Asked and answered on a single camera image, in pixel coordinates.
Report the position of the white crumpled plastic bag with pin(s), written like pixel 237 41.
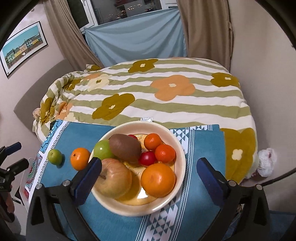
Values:
pixel 267 160

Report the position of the light blue draped sheet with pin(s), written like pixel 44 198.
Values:
pixel 157 34

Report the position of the red cherry tomato upper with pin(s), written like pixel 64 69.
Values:
pixel 133 136

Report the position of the person's left hand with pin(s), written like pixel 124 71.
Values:
pixel 9 202

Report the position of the window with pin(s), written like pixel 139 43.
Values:
pixel 90 13

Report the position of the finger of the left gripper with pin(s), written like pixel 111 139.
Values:
pixel 7 151
pixel 18 167

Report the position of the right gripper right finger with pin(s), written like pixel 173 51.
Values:
pixel 214 182

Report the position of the brown kiwi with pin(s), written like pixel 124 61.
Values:
pixel 125 147

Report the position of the right beige curtain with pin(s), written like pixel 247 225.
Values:
pixel 207 29

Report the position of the cream fruit bowl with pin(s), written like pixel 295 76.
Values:
pixel 141 128

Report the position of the beige curtain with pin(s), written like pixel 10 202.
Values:
pixel 68 36
pixel 207 29

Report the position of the small tangerine in bowl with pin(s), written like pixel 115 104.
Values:
pixel 152 141

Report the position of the small red-orange tangerine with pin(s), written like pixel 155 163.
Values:
pixel 165 153

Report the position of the large orange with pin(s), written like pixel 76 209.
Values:
pixel 158 180

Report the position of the medium orange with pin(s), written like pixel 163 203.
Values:
pixel 79 158

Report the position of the red cherry tomato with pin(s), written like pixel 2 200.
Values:
pixel 133 136
pixel 147 158

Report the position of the blue patterned tablecloth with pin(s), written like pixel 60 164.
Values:
pixel 186 217

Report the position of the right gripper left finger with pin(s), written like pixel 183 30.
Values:
pixel 84 180

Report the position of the yellow-red apple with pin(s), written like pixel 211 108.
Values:
pixel 115 179

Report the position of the red cherry tomato lower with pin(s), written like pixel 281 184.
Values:
pixel 147 158

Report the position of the framed town picture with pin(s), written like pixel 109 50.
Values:
pixel 21 46

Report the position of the left beige curtain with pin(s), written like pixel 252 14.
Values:
pixel 68 36

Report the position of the large green apple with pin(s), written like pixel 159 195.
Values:
pixel 102 150

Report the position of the floral striped duvet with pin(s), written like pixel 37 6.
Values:
pixel 174 92

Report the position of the small green apple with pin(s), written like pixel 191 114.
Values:
pixel 55 157

